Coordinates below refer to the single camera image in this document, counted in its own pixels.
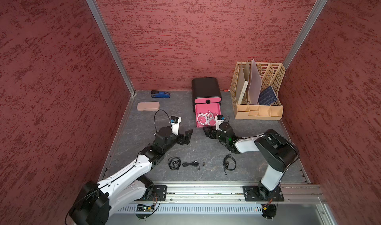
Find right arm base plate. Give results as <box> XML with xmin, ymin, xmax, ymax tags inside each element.
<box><xmin>243</xmin><ymin>185</ymin><xmax>284</xmax><ymax>202</ymax></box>

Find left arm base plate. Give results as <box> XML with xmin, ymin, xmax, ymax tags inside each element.
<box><xmin>142</xmin><ymin>185</ymin><xmax>167</xmax><ymax>201</ymax></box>

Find translucent plastic folder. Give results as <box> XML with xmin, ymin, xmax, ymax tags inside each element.
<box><xmin>248</xmin><ymin>59</ymin><xmax>262</xmax><ymax>105</ymax></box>

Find dark blue notebook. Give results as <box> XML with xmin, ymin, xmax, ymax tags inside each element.
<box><xmin>258</xmin><ymin>86</ymin><xmax>278</xmax><ymax>105</ymax></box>

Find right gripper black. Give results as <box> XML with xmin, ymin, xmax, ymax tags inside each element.
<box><xmin>202</xmin><ymin>127</ymin><xmax>228</xmax><ymax>144</ymax></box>

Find vented metal strip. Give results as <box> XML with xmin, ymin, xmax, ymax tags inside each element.
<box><xmin>118</xmin><ymin>205</ymin><xmax>263</xmax><ymax>214</ymax></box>

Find black drawer cabinet shell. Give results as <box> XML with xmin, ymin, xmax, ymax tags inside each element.
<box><xmin>191</xmin><ymin>77</ymin><xmax>222</xmax><ymax>102</ymax></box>

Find pink drawer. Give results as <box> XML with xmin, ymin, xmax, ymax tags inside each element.
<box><xmin>195</xmin><ymin>103</ymin><xmax>221</xmax><ymax>128</ymax></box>
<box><xmin>194</xmin><ymin>97</ymin><xmax>222</xmax><ymax>104</ymax></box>

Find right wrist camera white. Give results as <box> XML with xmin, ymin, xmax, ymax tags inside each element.
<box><xmin>214</xmin><ymin>115</ymin><xmax>225</xmax><ymax>131</ymax></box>

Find blue stapler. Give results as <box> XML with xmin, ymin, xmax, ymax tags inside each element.
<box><xmin>151</xmin><ymin>90</ymin><xmax>171</xmax><ymax>98</ymax></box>

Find black earphones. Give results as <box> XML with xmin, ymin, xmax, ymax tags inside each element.
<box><xmin>167</xmin><ymin>156</ymin><xmax>182</xmax><ymax>170</ymax></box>
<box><xmin>223</xmin><ymin>154</ymin><xmax>237</xmax><ymax>176</ymax></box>
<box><xmin>182</xmin><ymin>160</ymin><xmax>205</xmax><ymax>170</ymax></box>

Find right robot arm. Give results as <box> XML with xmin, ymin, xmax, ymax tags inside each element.
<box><xmin>203</xmin><ymin>123</ymin><xmax>300</xmax><ymax>200</ymax></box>

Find right corner aluminium post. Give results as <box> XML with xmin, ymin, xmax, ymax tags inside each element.
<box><xmin>283</xmin><ymin>0</ymin><xmax>328</xmax><ymax>70</ymax></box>

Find pink pencil case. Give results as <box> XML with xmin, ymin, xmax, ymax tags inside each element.
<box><xmin>137</xmin><ymin>101</ymin><xmax>160</xmax><ymax>111</ymax></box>

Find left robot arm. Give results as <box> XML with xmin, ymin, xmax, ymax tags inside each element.
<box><xmin>66</xmin><ymin>126</ymin><xmax>193</xmax><ymax>225</ymax></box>

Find corner aluminium post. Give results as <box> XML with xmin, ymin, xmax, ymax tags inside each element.
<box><xmin>86</xmin><ymin>0</ymin><xmax>136</xmax><ymax>97</ymax></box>
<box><xmin>283</xmin><ymin>0</ymin><xmax>328</xmax><ymax>70</ymax></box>

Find aluminium front rail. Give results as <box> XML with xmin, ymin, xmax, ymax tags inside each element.
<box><xmin>86</xmin><ymin>182</ymin><xmax>326</xmax><ymax>204</ymax></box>

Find beige file organizer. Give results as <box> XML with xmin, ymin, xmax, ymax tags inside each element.
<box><xmin>230</xmin><ymin>62</ymin><xmax>286</xmax><ymax>121</ymax></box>

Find white earphones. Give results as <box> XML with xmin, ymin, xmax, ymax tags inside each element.
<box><xmin>196</xmin><ymin>113</ymin><xmax>209</xmax><ymax>126</ymax></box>
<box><xmin>209</xmin><ymin>112</ymin><xmax>218</xmax><ymax>126</ymax></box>
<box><xmin>205</xmin><ymin>111</ymin><xmax>214</xmax><ymax>126</ymax></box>

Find white booklet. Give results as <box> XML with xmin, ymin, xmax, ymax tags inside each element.
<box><xmin>236</xmin><ymin>80</ymin><xmax>249</xmax><ymax>105</ymax></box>

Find left corner aluminium post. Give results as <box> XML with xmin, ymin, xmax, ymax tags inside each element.
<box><xmin>86</xmin><ymin>0</ymin><xmax>136</xmax><ymax>97</ymax></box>

